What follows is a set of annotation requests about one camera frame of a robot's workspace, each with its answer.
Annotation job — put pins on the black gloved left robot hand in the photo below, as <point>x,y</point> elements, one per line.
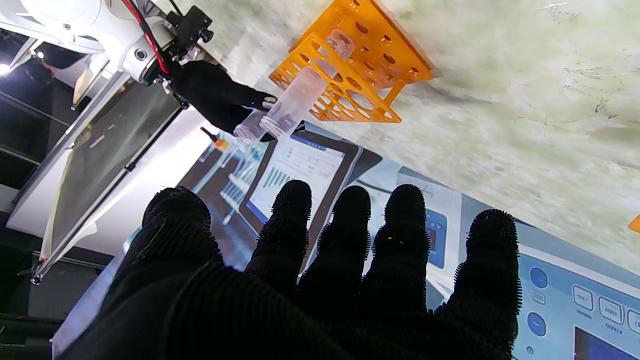
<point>300,310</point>

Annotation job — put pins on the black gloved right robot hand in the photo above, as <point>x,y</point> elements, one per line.
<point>215,95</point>

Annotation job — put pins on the clear plastic test tube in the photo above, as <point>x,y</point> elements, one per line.
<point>300,95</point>
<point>250,127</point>

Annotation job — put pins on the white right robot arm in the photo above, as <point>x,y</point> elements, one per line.
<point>100,30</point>

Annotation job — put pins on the orange test tube rack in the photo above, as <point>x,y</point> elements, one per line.
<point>636,224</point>
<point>395,65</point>

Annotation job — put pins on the black orange spring clamp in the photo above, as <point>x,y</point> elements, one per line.
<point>218,143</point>

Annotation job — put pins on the printed laboratory backdrop poster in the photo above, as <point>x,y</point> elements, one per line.
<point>300,165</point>

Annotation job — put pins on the metal backdrop stand pole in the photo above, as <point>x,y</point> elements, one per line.
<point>100,201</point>

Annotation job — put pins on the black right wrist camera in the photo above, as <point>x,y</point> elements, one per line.
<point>192,27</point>

